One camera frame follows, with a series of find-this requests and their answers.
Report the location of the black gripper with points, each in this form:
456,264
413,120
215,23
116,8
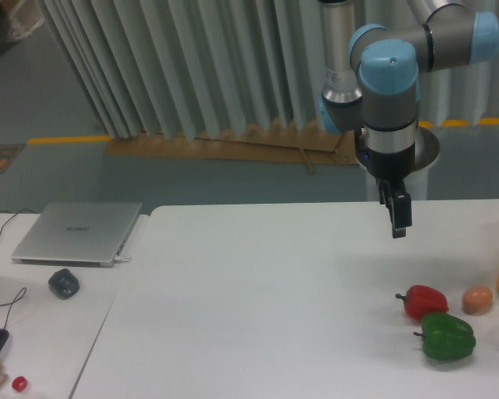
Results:
392,167

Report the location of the green bell pepper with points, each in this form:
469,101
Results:
445,337

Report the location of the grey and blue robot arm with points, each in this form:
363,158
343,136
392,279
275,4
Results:
372,86

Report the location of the red bell pepper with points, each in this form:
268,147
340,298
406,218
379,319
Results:
420,300

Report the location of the brown cardboard sheet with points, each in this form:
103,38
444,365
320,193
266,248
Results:
310,146

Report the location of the brown egg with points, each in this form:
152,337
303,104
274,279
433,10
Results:
477,300

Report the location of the pale green folding curtain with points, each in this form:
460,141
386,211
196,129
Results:
206,67

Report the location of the silver laptop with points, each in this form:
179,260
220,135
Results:
86,234

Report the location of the dark grey earbuds case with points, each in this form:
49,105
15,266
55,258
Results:
64,283

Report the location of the yellow floor tape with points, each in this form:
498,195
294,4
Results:
68,140

